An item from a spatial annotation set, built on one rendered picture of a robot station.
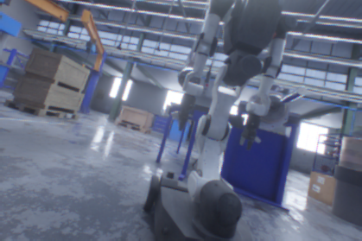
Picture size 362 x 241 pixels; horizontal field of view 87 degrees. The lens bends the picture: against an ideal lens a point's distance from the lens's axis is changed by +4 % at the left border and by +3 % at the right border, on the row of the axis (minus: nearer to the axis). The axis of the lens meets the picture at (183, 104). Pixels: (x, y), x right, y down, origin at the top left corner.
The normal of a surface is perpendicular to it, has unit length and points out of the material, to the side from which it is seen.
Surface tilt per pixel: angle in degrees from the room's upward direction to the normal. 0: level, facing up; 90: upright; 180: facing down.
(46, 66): 90
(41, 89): 90
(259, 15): 105
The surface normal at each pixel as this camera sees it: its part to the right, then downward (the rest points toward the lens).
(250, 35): 0.07, 0.16
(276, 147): -0.16, -0.18
